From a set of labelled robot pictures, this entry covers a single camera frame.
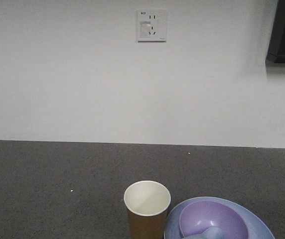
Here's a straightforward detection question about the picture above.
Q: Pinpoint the brown paper cup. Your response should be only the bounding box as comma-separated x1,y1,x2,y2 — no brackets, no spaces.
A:
124,180,171,239

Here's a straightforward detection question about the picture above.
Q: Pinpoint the purple plastic bowl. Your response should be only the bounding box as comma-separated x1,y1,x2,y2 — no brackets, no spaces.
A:
179,200,249,239

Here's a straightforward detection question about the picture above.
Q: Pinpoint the light blue plastic spoon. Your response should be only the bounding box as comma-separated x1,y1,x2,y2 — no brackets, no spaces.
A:
183,227,226,239

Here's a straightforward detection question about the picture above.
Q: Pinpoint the light blue plastic plate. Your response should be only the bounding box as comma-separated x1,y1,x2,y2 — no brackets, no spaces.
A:
163,197,275,239

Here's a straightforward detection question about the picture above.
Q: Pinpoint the white wall power socket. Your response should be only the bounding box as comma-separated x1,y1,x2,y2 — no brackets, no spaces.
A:
136,9,167,42

